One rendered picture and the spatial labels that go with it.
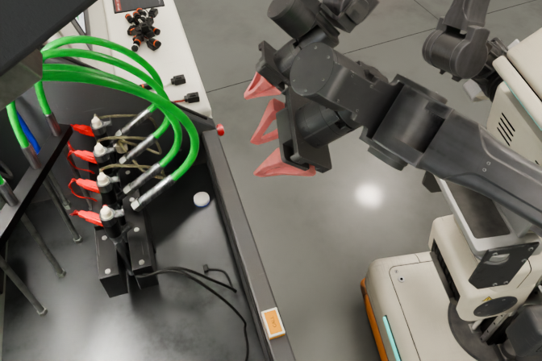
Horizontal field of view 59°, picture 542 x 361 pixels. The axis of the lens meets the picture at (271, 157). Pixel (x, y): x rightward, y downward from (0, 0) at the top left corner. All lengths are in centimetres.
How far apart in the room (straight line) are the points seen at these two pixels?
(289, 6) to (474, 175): 43
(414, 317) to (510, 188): 129
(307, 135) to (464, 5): 52
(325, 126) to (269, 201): 170
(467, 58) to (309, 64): 54
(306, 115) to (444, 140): 17
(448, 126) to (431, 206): 187
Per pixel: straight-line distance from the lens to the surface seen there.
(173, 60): 141
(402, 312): 173
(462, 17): 100
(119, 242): 96
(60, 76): 68
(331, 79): 47
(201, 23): 339
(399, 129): 50
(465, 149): 48
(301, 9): 79
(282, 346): 91
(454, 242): 126
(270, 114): 61
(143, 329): 108
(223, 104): 272
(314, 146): 58
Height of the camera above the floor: 180
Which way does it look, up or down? 48 degrees down
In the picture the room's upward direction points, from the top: straight up
